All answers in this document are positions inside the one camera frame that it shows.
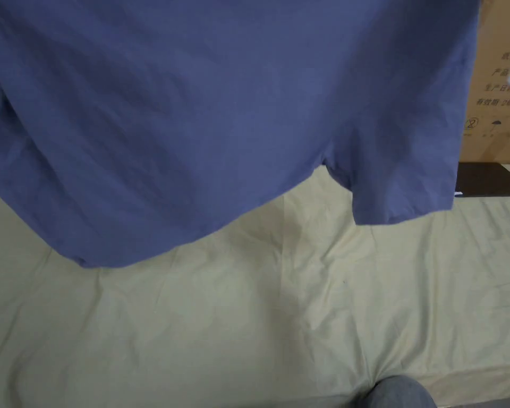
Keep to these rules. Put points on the brown cardboard carton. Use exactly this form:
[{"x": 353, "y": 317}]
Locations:
[{"x": 493, "y": 123}]

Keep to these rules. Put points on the dark blue shirt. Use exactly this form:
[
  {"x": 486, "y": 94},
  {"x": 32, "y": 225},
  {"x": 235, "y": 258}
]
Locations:
[{"x": 204, "y": 106}]

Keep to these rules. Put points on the person's legs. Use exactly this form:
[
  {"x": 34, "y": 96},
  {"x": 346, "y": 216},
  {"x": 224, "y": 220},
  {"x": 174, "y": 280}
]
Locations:
[{"x": 397, "y": 393}]

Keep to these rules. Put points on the bed with beige sheet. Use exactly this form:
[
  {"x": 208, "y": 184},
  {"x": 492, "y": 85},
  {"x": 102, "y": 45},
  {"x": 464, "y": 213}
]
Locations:
[{"x": 238, "y": 323}]

